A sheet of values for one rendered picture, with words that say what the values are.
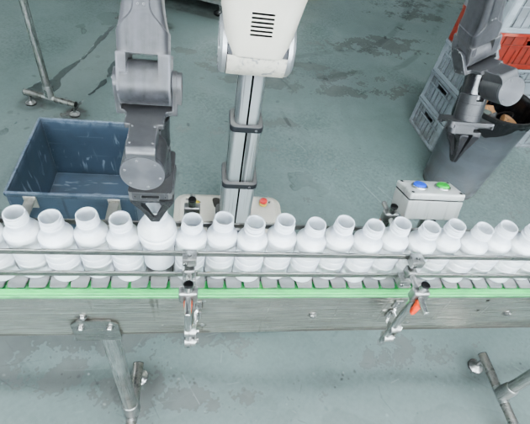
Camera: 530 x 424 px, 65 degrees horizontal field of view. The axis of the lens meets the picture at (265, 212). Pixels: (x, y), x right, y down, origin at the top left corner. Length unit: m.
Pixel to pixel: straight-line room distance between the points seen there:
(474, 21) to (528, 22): 2.08
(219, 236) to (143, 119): 0.30
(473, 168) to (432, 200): 1.73
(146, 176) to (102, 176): 0.94
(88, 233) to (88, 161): 0.69
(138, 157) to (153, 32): 0.15
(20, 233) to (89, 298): 0.18
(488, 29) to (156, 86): 0.63
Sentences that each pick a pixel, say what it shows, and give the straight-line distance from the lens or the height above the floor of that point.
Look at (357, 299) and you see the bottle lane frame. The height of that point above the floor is 0.97.
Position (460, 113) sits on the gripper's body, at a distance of 1.02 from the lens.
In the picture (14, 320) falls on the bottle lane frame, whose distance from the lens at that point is 1.03.
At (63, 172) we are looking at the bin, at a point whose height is 0.73.
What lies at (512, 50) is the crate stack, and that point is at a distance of 3.06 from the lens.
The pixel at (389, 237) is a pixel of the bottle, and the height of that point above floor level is 1.13.
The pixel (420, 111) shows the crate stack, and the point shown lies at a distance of 3.41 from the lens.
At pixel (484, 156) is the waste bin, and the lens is 2.71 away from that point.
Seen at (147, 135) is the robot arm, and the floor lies 1.40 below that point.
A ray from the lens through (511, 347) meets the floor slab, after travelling 2.43.
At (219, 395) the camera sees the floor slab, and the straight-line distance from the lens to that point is 1.83.
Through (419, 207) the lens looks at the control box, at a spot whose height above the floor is 1.09.
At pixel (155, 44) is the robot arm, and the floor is 1.49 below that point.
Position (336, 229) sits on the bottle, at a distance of 0.82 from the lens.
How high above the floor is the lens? 1.74
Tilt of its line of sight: 47 degrees down
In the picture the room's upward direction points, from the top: 12 degrees clockwise
